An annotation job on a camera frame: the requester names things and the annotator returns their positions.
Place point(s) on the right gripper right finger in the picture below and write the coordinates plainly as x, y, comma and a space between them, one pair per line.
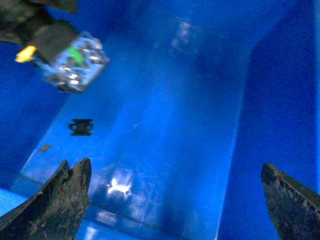
293, 208

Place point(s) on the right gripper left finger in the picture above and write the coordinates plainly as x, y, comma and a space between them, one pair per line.
56, 210

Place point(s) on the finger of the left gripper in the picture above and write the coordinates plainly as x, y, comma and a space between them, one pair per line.
22, 20

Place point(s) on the large yellow mushroom button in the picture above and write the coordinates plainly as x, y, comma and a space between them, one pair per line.
70, 61

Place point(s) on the black plastic clip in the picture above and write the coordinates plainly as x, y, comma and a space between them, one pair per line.
81, 127

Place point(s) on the blue target bin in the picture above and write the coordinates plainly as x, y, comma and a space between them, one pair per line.
198, 95

